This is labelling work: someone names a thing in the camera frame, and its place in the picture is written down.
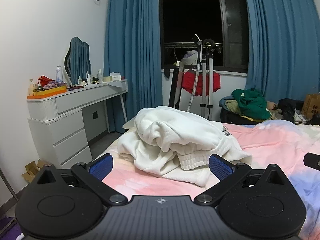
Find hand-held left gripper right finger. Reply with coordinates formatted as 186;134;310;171
194;154;288;205

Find striped steamer hose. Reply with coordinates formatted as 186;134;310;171
187;61;202;112

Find white pants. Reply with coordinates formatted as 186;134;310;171
117;106;253;187

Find pastel tie-dye blanket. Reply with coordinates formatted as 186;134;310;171
91;119;320;240

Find metal balcony railing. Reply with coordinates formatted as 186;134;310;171
164;41;223;48

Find wavy-edged mirror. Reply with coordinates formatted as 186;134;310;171
64;37;90;85

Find printed cardboard box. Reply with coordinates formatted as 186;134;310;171
301;94;320;119

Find red packet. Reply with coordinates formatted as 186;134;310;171
39;75;58;87

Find dark window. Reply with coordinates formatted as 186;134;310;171
159;0;250;74

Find green garment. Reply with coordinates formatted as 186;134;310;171
231;88;272;120

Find pale hanging cloth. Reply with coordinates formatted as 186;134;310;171
182;50;200;65

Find orange tray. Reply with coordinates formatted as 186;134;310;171
27;85;68;99

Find yellowish cloth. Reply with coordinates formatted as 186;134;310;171
224;99;242;114

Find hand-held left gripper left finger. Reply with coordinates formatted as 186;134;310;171
33;153;128;205

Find purple cloth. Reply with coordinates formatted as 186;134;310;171
0;216;24;240

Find small open cardboard box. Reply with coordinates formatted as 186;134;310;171
21;159;49;183

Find blue curtain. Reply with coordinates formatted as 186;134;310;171
242;0;320;98
104;0;163;133

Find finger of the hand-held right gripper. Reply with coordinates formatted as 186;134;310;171
303;152;320;168

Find white dressing table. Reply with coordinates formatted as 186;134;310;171
27;79;128;169

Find white patterned cloth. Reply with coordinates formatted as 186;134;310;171
294;110;311;125

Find dark clothes pile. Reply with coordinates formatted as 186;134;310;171
277;99;304;124

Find red cloth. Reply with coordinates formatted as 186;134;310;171
181;70;222;97

